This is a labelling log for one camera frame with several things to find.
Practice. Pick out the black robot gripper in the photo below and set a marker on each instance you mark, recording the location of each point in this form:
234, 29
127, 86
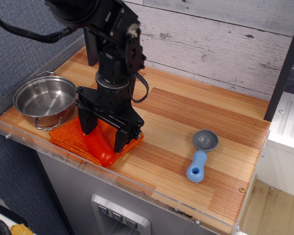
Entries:
113, 107

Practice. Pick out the red toy hot dog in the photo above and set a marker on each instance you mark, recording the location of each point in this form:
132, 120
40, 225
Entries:
100, 148

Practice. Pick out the orange cloth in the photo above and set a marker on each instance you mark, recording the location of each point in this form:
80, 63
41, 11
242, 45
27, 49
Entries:
71, 138

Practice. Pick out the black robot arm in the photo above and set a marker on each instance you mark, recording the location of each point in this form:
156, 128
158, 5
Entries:
117, 40

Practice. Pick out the stainless steel pot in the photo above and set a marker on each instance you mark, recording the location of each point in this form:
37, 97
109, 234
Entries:
46, 101

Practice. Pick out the grey toy fridge cabinet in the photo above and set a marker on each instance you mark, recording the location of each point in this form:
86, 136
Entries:
75, 187

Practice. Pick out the silver dispenser button panel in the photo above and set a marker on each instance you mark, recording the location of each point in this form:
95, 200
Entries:
114, 219

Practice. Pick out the blue grey ice cream scoop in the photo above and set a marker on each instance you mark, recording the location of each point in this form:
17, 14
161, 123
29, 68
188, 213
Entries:
204, 141

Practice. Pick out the clear acrylic edge guard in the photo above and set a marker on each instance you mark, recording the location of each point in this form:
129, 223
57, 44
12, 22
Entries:
222, 86

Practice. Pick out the yellow tape piece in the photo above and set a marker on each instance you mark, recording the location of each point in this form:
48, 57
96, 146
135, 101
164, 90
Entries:
21, 229

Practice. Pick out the white ridged cabinet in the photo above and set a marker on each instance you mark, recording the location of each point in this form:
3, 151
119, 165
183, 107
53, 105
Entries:
276, 164

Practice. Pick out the black base post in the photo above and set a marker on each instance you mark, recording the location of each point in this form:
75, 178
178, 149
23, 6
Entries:
91, 47

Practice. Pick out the black vertical post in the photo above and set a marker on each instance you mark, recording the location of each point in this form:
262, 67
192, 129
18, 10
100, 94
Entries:
281, 83

